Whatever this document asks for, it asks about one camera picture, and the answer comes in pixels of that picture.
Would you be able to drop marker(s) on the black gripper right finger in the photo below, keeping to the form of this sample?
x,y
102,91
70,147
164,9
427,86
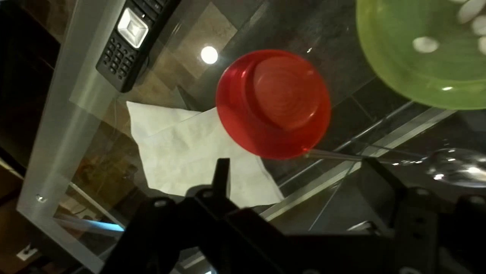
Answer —
x,y
434,233

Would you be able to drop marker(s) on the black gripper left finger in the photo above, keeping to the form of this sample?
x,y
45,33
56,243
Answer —
x,y
202,237

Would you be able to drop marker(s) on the red plastic bowl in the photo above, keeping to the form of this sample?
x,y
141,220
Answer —
x,y
273,106

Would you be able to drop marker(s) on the yellow-green plastic bowl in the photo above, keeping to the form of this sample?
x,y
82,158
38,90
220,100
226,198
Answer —
x,y
404,61

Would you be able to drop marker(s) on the metal spoon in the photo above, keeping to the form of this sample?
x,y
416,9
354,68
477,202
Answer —
x,y
456,167

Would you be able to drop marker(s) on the white paper napkin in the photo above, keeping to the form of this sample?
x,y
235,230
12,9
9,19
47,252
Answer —
x,y
182,152

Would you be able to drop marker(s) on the black remote control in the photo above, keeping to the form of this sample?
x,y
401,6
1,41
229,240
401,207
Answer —
x,y
126,45

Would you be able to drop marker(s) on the glass table with metal frame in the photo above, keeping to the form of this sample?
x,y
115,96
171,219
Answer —
x,y
61,126

